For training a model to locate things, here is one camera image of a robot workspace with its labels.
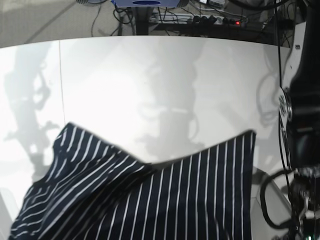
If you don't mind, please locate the navy white striped t-shirt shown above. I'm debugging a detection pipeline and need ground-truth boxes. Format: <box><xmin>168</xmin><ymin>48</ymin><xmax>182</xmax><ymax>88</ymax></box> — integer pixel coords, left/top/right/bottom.
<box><xmin>9</xmin><ymin>123</ymin><xmax>256</xmax><ymax>240</ymax></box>

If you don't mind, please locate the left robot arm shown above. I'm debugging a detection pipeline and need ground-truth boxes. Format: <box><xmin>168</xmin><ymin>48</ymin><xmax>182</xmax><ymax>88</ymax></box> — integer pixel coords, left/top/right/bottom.
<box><xmin>260</xmin><ymin>0</ymin><xmax>320</xmax><ymax>240</ymax></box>

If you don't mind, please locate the black power strip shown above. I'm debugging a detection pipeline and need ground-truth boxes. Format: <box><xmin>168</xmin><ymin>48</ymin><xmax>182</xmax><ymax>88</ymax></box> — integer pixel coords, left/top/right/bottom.
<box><xmin>149</xmin><ymin>12</ymin><xmax>247</xmax><ymax>27</ymax></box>

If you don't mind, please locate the black table leg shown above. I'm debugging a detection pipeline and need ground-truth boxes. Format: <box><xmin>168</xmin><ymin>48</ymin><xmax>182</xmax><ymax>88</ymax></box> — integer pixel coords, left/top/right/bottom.
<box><xmin>132</xmin><ymin>6</ymin><xmax>154</xmax><ymax>36</ymax></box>

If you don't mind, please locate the grey chair back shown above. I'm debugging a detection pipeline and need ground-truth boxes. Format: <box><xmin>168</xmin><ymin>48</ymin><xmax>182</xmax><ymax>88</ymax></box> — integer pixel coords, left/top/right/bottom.
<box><xmin>250</xmin><ymin>167</ymin><xmax>291</xmax><ymax>240</ymax></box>

